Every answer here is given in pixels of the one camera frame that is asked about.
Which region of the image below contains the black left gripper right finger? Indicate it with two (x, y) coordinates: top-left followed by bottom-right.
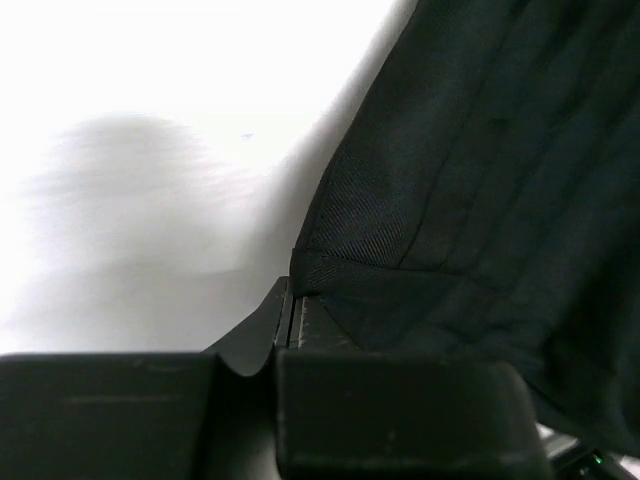
(274, 298), (553, 479)

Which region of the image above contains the black pleated skirt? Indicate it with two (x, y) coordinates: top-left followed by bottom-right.
(290, 1), (639, 456)

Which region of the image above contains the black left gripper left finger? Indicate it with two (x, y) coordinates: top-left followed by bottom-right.
(1, 278), (293, 479)

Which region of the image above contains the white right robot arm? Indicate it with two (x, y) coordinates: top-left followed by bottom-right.
(537, 424), (639, 480)

